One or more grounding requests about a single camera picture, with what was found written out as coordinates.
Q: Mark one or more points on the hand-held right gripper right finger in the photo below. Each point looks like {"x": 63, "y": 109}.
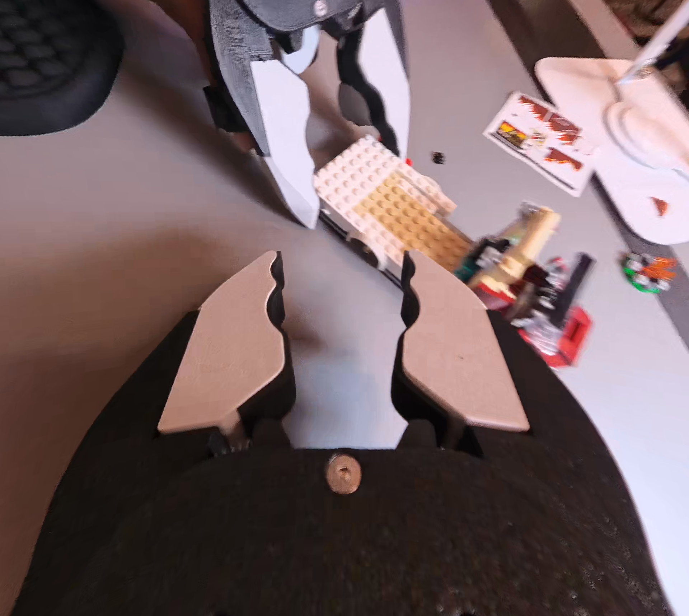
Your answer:
{"x": 457, "y": 363}

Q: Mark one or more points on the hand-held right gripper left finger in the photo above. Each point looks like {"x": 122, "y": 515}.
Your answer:
{"x": 226, "y": 363}

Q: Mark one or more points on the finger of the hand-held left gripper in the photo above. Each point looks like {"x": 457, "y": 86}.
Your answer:
{"x": 285, "y": 142}
{"x": 387, "y": 77}

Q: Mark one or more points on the white long brick plate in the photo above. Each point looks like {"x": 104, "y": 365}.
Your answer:
{"x": 350, "y": 163}
{"x": 366, "y": 182}

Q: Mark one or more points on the toy brick truck model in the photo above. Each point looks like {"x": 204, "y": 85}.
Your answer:
{"x": 393, "y": 207}

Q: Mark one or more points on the sticker sheet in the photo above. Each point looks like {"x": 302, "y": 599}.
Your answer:
{"x": 538, "y": 142}

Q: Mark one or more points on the toy campfire on green plate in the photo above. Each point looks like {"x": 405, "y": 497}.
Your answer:
{"x": 648, "y": 271}

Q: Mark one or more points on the white book stand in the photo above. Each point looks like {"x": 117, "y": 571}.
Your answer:
{"x": 619, "y": 142}

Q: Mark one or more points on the black wrist rest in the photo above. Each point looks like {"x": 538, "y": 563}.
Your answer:
{"x": 43, "y": 56}

